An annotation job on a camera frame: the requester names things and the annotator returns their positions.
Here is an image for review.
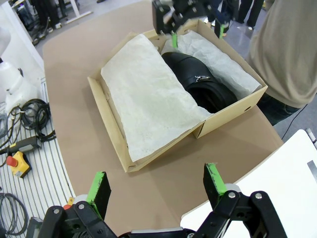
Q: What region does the person in black trousers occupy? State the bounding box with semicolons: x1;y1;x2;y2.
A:
31;0;63;33

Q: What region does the person in beige sweater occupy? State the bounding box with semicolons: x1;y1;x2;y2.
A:
246;0;317;127

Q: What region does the brown cardboard shoe box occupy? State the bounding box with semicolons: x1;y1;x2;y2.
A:
87;18;269;174

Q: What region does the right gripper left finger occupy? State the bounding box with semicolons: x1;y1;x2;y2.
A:
36;170;117;238

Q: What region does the grey coiled cable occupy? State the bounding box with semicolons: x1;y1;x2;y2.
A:
0;192;30;236

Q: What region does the black leather buckle shoe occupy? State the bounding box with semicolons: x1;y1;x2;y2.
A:
160;51;239;114

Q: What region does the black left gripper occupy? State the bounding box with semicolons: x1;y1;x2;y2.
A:
152;0;228;49

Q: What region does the white slotted mounting plate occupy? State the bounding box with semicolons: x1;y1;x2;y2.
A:
0;76;76;238

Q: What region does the grey handheld enabling switch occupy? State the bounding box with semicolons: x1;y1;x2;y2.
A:
0;137;43;156

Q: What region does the white desk frame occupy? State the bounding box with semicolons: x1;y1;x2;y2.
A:
58;0;94;25

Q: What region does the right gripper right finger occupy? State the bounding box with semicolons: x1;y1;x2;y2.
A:
195;163;287;238

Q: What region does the crumpled white tissue paper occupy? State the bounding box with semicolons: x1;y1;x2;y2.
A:
100;31;263;162

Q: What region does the yellow emergency stop box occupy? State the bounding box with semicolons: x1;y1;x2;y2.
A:
5;151;33;179

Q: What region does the white floor cable duct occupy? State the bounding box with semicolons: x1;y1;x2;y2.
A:
306;128;317;144

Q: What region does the black cable bundle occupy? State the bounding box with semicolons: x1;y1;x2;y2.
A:
6;98;58;144

